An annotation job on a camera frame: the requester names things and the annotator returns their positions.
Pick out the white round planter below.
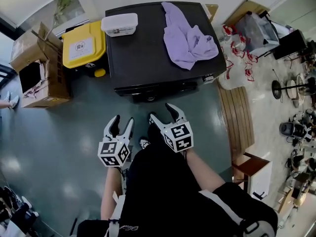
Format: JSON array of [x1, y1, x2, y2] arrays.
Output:
[[286, 74, 307, 108]]

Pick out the person's black clothing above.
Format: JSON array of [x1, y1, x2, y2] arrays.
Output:
[[76, 124, 278, 237]]

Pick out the black floor fan stand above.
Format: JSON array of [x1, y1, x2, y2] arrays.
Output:
[[271, 79, 316, 100]]

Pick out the black round device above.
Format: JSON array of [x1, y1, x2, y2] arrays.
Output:
[[278, 121, 312, 143]]

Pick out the large leaning cardboard sheet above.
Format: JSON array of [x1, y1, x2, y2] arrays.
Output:
[[223, 0, 271, 27]]

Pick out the person's left shoe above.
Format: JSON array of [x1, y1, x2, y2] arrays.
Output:
[[139, 137, 151, 150]]

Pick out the small flat cardboard piece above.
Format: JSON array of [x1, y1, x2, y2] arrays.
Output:
[[204, 3, 219, 22]]

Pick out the clear plastic storage bag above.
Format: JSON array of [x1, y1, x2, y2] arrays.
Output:
[[234, 11, 279, 56]]

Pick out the white harness strap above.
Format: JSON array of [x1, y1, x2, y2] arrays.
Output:
[[105, 191, 126, 237]]

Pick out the purple cloth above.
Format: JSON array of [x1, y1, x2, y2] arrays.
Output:
[[161, 1, 219, 71]]

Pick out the white plastic lidded box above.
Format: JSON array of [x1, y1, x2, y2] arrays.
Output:
[[101, 12, 138, 38]]

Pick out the cluster of clear water jugs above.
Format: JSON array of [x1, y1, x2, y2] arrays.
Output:
[[217, 23, 259, 90]]

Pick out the person's left forearm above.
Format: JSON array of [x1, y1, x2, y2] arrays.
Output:
[[100, 166, 124, 221]]

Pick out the white cabinet with wooden top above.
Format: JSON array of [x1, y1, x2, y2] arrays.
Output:
[[231, 152, 274, 202]]

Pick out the closed cardboard box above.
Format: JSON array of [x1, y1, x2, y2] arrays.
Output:
[[9, 30, 47, 69]]

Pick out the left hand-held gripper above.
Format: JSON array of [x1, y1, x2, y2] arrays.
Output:
[[98, 115, 135, 168]]

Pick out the black washing machine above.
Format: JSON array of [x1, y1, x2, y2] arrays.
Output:
[[105, 1, 227, 104]]

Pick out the person's right forearm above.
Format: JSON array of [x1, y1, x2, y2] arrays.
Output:
[[184, 150, 226, 191]]

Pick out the cardboard boxes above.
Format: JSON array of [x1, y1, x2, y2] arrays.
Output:
[[18, 21, 74, 108]]

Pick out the black flat monitor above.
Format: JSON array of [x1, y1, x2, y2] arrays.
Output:
[[273, 29, 308, 61]]

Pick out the wooden slatted bench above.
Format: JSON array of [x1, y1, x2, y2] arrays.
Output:
[[217, 86, 255, 155]]

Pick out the black bin with yellow lid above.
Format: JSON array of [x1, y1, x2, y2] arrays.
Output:
[[61, 20, 108, 78]]

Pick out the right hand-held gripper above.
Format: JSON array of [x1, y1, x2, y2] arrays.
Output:
[[149, 103, 194, 154]]

